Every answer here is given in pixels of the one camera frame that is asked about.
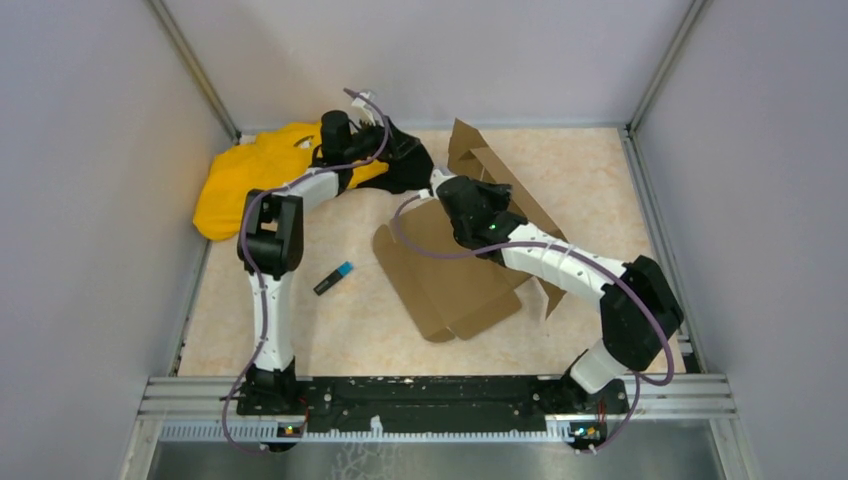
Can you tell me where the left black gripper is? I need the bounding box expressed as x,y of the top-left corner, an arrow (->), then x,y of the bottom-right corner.
343,111 -> 420,163

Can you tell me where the brown cardboard box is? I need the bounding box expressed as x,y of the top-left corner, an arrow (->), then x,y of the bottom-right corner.
372,120 -> 564,343

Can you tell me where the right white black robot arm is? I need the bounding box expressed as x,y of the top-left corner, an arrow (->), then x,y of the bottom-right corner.
430,170 -> 684,412

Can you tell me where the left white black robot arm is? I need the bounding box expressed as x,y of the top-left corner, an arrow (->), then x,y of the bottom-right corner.
231,110 -> 421,415

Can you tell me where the black cloth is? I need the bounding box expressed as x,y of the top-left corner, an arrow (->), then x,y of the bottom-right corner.
357,119 -> 434,194

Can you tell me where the yellow shirt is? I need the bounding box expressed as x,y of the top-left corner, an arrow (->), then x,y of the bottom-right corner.
192,121 -> 390,242

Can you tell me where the black blue marker pen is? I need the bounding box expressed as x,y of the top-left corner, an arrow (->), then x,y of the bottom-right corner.
313,261 -> 354,296

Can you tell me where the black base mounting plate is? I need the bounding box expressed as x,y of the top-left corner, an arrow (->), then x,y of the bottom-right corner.
260,375 -> 630,434

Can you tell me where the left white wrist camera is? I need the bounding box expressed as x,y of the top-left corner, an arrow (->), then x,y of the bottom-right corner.
351,90 -> 382,126

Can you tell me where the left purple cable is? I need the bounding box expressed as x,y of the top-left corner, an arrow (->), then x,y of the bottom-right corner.
220,87 -> 391,456

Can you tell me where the purple cable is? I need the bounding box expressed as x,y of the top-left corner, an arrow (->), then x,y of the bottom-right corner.
389,193 -> 676,456
220,87 -> 391,456

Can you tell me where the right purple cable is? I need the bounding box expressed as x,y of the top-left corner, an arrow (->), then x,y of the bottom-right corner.
389,193 -> 676,456

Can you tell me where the aluminium frame rail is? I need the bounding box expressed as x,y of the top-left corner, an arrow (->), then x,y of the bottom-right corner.
137,374 -> 737,444

